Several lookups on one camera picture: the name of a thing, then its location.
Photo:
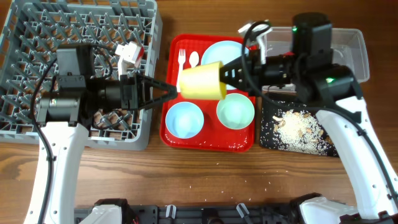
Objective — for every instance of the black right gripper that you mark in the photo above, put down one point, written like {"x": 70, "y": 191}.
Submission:
{"x": 241, "y": 83}

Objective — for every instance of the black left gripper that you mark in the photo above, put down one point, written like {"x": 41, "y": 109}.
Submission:
{"x": 130, "y": 91}

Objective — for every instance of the yellow plastic cup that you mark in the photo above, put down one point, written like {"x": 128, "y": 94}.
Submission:
{"x": 202, "y": 82}

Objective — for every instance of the mint green bowl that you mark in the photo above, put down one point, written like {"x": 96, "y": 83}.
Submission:
{"x": 236, "y": 111}

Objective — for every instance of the white plastic spoon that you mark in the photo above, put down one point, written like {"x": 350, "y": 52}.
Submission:
{"x": 194, "y": 59}

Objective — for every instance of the light blue bowl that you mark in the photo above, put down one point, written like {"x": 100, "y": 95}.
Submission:
{"x": 184, "y": 120}

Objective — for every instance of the white plastic fork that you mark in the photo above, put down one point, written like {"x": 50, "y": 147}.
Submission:
{"x": 181, "y": 62}

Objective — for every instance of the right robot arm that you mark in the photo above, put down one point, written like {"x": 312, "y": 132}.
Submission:
{"x": 334, "y": 94}

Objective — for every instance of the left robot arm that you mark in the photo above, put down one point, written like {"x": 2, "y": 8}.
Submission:
{"x": 63, "y": 117}

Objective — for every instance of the black waste tray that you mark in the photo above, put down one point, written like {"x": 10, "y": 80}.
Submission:
{"x": 295, "y": 137}

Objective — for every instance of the grey dishwasher rack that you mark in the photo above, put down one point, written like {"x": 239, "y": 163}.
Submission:
{"x": 33, "y": 29}

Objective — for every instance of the light blue plate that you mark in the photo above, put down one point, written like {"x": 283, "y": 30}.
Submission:
{"x": 223, "y": 51}

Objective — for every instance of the rice and food scraps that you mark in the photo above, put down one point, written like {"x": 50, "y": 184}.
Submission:
{"x": 295, "y": 127}

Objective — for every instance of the clear plastic bin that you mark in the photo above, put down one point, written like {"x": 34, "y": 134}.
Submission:
{"x": 348, "y": 48}

